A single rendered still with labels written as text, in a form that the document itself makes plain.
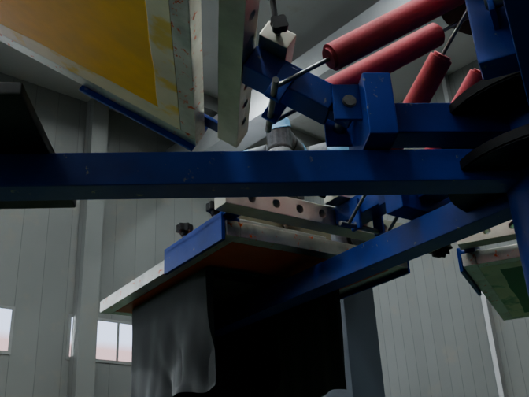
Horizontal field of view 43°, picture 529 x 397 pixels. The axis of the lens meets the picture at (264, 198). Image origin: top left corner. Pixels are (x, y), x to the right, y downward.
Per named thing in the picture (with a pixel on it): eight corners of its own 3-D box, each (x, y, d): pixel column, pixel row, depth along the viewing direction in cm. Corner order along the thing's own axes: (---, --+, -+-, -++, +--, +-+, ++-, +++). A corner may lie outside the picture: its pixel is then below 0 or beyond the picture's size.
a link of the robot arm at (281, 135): (295, 123, 207) (284, 111, 200) (297, 154, 203) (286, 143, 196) (272, 130, 210) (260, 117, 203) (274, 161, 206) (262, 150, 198)
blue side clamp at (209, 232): (163, 275, 176) (164, 250, 178) (180, 277, 178) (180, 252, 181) (221, 239, 153) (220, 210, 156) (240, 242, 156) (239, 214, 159)
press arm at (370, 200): (335, 225, 163) (334, 206, 165) (354, 229, 166) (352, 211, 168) (384, 200, 150) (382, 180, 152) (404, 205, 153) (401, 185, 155)
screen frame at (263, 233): (99, 313, 213) (100, 301, 214) (253, 328, 244) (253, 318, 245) (226, 234, 154) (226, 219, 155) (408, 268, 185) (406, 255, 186)
